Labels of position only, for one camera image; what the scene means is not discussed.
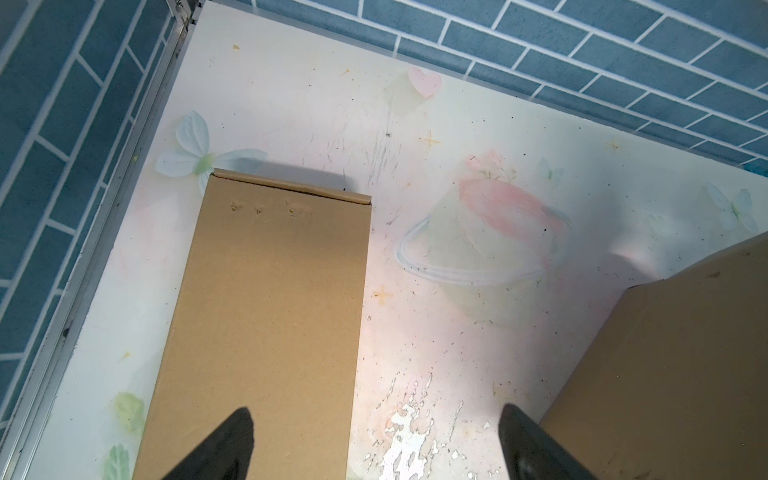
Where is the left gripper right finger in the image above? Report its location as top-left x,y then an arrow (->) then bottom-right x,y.
498,404 -> 596,480

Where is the brown cardboard box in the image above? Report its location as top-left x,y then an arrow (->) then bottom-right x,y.
134,170 -> 372,479
541,235 -> 767,479

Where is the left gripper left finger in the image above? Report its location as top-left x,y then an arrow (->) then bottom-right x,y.
163,407 -> 255,480

